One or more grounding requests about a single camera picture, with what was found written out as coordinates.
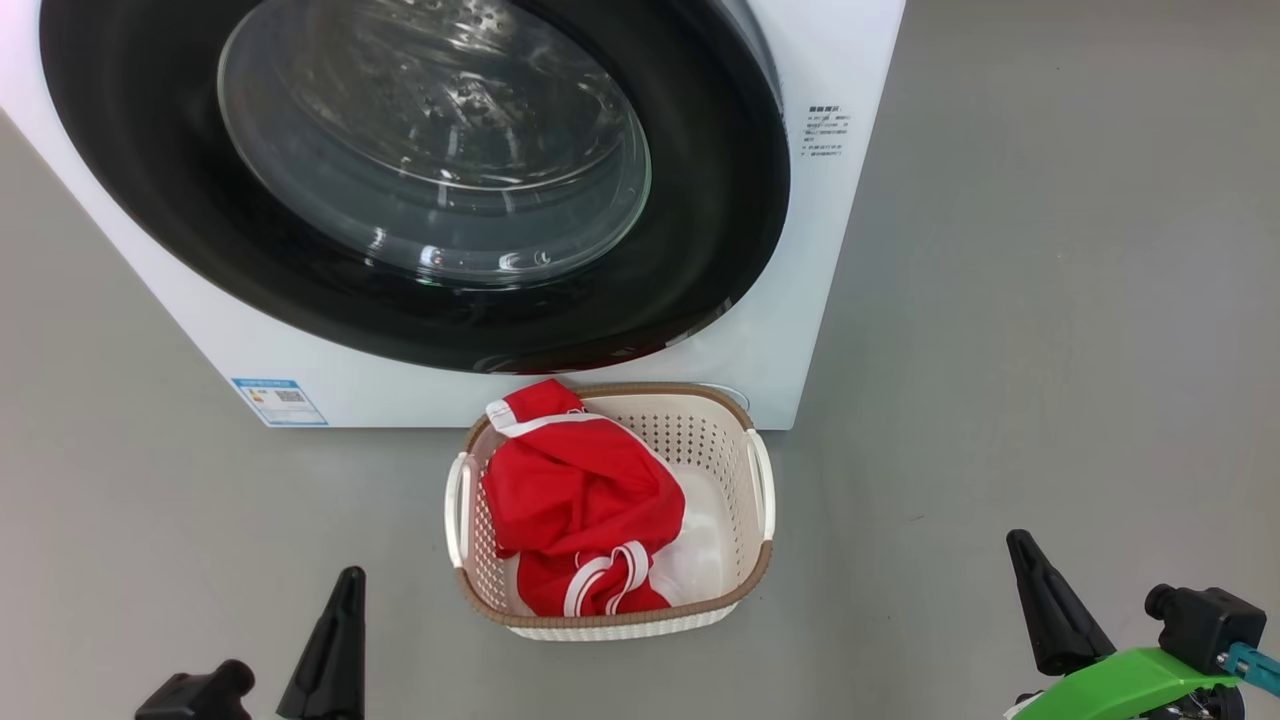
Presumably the cream laundry basket brown rim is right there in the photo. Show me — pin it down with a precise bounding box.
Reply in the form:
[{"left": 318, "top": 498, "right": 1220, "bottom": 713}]
[{"left": 444, "top": 382, "right": 776, "bottom": 642}]

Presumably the teal right camera connector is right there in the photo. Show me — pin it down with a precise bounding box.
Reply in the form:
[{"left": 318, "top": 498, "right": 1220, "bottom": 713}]
[{"left": 1218, "top": 643, "right": 1280, "bottom": 698}]

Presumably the red and white garment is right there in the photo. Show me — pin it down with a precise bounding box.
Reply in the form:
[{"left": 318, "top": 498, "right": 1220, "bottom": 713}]
[{"left": 482, "top": 378, "right": 687, "bottom": 618}]

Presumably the blue energy label sticker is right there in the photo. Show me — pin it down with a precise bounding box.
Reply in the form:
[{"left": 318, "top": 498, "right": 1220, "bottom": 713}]
[{"left": 231, "top": 377, "right": 329, "bottom": 428}]

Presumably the black round glass washer door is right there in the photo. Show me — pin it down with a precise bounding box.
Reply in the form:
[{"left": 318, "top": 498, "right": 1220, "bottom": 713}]
[{"left": 40, "top": 0, "right": 792, "bottom": 376}]

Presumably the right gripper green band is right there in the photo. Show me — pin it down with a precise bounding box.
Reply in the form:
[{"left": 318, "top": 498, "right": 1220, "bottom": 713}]
[{"left": 1005, "top": 530, "right": 1241, "bottom": 720}]

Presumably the white front-load washing machine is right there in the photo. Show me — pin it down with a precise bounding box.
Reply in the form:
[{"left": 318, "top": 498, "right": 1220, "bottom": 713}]
[{"left": 0, "top": 0, "right": 907, "bottom": 431}]

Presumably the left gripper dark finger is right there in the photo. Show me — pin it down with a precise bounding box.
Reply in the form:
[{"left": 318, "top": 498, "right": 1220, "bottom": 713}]
[
  {"left": 277, "top": 567, "right": 351, "bottom": 720},
  {"left": 335, "top": 567, "right": 367, "bottom": 720}
]

